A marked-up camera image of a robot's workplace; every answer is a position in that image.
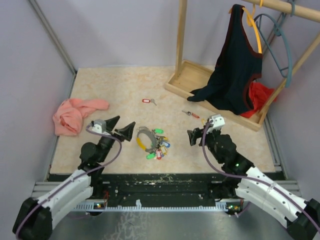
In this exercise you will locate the pink crumpled cloth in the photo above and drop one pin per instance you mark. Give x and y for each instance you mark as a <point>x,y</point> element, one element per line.
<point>69,117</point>

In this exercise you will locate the red cloth in rack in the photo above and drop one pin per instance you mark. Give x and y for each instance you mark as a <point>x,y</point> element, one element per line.
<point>258,94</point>

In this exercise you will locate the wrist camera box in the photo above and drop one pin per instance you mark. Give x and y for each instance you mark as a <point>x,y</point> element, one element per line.
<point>99,126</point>
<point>216,122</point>

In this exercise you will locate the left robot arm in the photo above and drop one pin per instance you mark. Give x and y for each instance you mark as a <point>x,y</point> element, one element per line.
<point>38,217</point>

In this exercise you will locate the wooden clothes rack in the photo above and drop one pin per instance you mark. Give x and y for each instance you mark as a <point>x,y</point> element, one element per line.
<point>189,75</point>

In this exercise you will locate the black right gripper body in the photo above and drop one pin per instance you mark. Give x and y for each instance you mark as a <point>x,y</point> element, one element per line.
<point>210,138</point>

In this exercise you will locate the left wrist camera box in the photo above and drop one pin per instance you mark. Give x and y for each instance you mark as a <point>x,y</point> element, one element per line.
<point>99,126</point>

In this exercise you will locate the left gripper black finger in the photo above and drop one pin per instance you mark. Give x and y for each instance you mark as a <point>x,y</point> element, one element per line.
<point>126,132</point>
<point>111,123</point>

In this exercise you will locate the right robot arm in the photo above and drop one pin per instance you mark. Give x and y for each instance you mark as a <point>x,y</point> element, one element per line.
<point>300,217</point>

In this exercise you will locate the dark navy tank top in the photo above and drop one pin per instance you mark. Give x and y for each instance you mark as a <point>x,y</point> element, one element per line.
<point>237,66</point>

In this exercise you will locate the blue-grey clothes hanger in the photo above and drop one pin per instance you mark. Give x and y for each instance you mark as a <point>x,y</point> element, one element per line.
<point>279,47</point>

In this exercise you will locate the grey wall corner rail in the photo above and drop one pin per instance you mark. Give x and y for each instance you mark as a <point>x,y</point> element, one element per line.
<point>52,35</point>

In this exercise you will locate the yellow clothes hanger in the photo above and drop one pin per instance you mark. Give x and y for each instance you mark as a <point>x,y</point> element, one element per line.
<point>251,23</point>

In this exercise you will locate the key with yellow ring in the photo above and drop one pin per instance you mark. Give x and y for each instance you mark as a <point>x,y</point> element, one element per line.
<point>204,121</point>

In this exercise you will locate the key with long red tag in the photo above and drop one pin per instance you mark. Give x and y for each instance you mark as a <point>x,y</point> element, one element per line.
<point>189,113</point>

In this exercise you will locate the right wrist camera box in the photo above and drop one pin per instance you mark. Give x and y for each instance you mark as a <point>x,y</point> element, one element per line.
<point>216,122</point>

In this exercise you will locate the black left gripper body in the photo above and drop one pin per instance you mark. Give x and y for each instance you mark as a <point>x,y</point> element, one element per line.
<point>107,141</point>

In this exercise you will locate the large keyring with coloured tags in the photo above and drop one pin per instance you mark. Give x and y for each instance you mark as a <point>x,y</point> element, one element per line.
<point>152,142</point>

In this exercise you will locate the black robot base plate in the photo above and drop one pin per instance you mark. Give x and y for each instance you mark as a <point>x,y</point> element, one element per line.
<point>169,191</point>

